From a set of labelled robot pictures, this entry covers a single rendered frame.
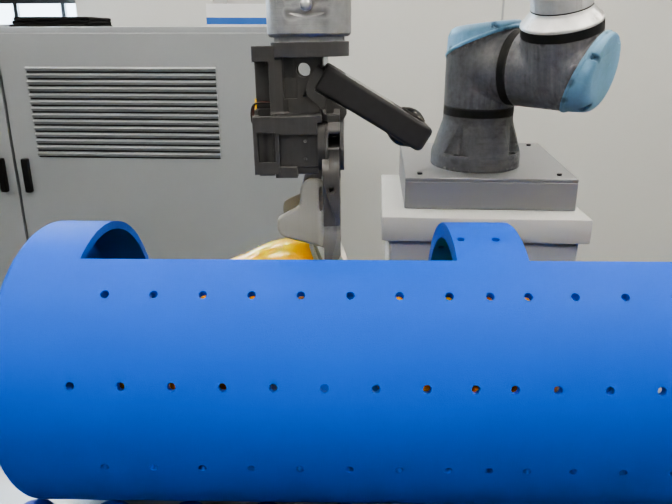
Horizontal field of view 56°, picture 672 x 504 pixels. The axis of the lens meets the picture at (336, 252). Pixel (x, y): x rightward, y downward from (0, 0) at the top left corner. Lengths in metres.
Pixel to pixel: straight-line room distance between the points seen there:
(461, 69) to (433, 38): 2.36
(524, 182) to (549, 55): 0.20
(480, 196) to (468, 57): 0.22
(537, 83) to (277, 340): 0.61
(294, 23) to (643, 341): 0.39
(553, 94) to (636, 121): 2.70
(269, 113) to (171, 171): 1.70
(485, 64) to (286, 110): 0.51
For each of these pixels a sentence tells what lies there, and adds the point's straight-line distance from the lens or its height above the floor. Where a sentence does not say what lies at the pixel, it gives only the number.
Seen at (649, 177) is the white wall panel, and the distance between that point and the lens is 3.76.
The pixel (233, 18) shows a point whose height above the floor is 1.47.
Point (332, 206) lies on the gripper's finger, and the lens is 0.56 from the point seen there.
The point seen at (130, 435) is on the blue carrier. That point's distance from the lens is 0.58.
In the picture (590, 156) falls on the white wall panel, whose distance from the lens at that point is 3.63.
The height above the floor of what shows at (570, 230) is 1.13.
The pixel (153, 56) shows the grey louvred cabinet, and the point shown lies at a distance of 2.25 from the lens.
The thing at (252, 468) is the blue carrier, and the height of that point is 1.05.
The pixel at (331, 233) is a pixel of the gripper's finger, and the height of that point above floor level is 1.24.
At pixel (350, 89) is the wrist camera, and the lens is 0.58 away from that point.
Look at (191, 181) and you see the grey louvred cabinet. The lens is 2.27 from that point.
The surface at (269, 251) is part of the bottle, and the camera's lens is 0.61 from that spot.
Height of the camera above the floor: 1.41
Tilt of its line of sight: 19 degrees down
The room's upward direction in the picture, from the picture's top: straight up
